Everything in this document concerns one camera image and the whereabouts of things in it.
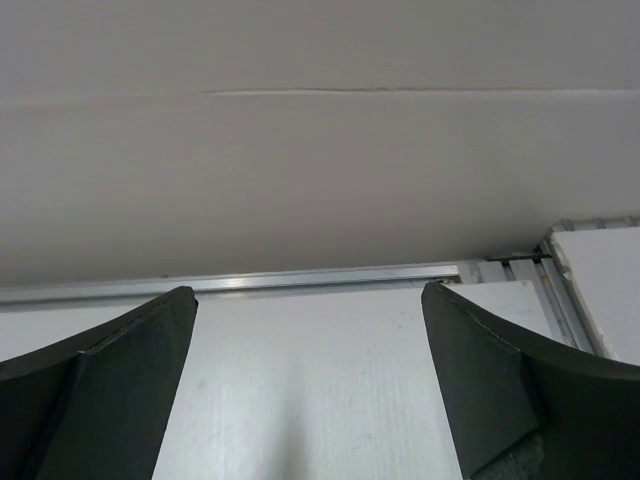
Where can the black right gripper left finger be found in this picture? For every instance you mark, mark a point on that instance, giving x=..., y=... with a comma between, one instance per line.
x=96, y=405

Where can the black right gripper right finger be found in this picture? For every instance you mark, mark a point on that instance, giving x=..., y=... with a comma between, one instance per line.
x=523, y=406

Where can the aluminium table edge rail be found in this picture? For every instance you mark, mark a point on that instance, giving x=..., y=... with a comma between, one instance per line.
x=228, y=283

